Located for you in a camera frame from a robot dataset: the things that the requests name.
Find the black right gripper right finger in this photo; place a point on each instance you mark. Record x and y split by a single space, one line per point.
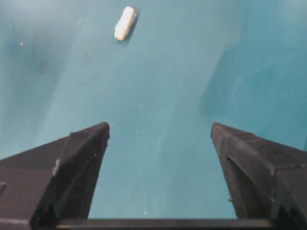
265 179

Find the small wooden dowel rod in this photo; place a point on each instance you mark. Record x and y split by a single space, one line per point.
124 24

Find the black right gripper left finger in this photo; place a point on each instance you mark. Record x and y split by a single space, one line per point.
53 181

